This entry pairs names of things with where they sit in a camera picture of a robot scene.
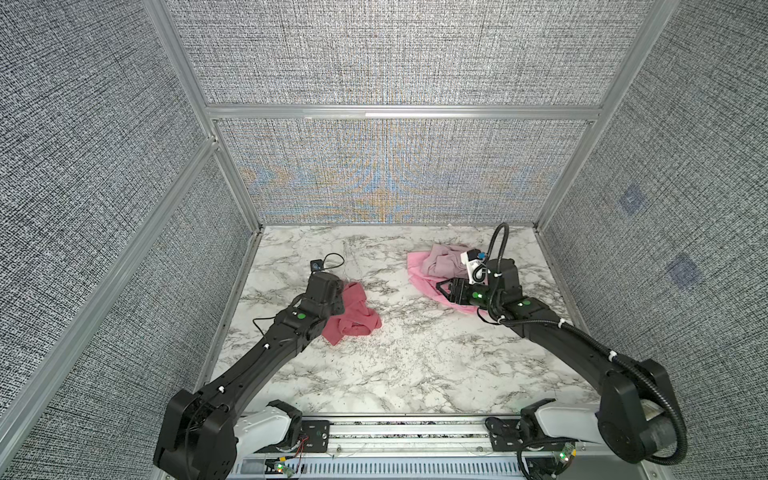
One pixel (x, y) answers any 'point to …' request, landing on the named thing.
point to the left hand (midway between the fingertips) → (333, 294)
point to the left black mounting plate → (315, 436)
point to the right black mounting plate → (506, 435)
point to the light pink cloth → (428, 283)
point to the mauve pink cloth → (442, 260)
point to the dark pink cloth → (358, 319)
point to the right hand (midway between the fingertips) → (442, 284)
